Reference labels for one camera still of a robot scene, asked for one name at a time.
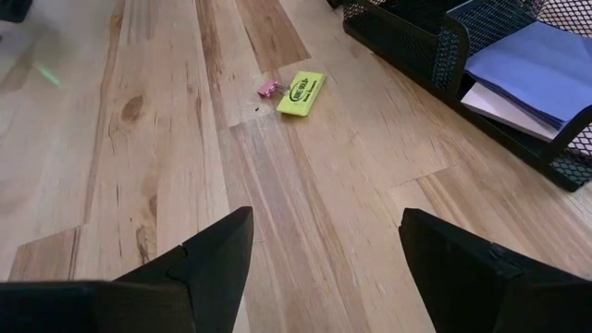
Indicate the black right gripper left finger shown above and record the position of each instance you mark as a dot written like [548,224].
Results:
[194,287]

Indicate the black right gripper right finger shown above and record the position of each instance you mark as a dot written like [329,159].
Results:
[462,287]

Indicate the purple sticky note pad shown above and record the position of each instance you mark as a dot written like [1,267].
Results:
[532,69]

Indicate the black mesh desk organizer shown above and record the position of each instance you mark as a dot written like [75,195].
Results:
[398,37]

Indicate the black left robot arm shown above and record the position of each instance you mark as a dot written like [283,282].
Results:
[14,9]

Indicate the pink binder clip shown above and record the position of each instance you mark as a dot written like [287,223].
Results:
[267,89]

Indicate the yellow eraser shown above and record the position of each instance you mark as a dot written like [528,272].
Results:
[300,94]

